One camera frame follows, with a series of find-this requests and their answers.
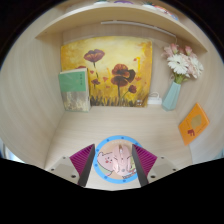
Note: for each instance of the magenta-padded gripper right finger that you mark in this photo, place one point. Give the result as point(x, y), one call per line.
point(145, 160)

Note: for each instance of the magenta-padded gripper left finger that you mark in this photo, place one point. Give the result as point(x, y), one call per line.
point(81, 160)

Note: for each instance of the pink computer mouse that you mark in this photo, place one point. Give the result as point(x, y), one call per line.
point(120, 161)

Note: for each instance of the round blue-rimmed cartoon mouse pad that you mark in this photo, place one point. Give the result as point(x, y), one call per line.
point(104, 161)

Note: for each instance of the white power adapter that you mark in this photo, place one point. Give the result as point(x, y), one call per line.
point(154, 100)

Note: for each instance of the orange booklet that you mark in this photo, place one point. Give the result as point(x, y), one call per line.
point(194, 124)

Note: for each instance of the pale teal vase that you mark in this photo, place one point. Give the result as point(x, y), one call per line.
point(171, 96)

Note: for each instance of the green-covered book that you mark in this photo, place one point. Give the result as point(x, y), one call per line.
point(74, 90)

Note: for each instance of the pink and white flower bouquet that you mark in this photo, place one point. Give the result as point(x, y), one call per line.
point(178, 63)

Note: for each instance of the yellow red-flower painting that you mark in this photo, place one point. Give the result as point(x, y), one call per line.
point(110, 56)

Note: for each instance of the white light bar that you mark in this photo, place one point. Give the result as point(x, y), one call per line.
point(136, 26)

